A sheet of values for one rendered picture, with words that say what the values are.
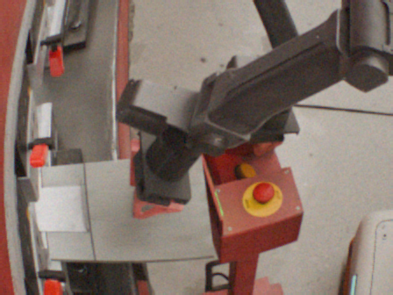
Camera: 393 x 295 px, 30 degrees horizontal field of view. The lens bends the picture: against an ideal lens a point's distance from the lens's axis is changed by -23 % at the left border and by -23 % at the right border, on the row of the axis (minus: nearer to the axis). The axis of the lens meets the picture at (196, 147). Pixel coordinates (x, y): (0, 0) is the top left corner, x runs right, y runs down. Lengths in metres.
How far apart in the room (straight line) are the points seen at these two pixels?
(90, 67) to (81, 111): 0.11
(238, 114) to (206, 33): 1.86
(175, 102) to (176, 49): 1.71
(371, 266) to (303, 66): 1.27
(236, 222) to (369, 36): 0.86
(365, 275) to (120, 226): 0.93
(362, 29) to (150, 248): 0.64
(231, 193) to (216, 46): 1.29
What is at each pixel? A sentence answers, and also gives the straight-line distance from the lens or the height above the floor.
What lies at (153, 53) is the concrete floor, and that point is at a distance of 2.77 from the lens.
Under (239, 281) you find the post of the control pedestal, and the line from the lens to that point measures 1.88.
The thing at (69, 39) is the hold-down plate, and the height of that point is 0.91.
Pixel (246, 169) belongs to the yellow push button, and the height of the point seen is 0.73.
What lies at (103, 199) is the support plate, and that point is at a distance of 1.28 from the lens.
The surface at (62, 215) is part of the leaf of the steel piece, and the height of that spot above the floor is 1.00.
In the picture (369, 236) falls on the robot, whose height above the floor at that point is 0.28.
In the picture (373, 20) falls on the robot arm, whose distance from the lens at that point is 0.72.
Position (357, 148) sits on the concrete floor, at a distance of 2.57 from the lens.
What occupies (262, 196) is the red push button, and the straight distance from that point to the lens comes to 1.50.
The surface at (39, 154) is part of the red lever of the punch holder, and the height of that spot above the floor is 1.31.
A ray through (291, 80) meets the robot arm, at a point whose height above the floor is 1.42.
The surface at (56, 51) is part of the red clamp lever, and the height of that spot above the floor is 1.22.
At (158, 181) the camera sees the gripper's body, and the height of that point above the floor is 1.12.
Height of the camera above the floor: 2.08
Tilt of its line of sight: 55 degrees down
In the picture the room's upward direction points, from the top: 3 degrees counter-clockwise
